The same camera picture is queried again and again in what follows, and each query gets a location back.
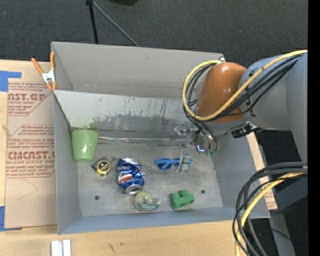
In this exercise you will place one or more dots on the green toy building block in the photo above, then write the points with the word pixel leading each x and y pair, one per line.
pixel 181 199

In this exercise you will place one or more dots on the crushed blue soda can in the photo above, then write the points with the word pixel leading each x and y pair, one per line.
pixel 130 176

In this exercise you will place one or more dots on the yellow and black tape measure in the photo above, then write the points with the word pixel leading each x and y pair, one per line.
pixel 103 166

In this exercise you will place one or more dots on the blue sunglasses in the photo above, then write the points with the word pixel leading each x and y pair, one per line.
pixel 165 163

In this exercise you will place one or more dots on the brown cardboard board red print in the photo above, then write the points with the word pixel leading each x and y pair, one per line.
pixel 30 150

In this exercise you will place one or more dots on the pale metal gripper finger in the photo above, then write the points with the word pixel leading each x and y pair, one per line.
pixel 180 130
pixel 184 160

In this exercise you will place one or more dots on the clear tape dispenser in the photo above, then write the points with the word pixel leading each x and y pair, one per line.
pixel 146 202

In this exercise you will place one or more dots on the grey metal bin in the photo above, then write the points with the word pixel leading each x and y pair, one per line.
pixel 155 75

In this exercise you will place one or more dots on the green plastic cup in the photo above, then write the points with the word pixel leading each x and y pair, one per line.
pixel 84 146

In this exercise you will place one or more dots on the black cylinder on white bracket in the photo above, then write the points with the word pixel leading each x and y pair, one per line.
pixel 243 131

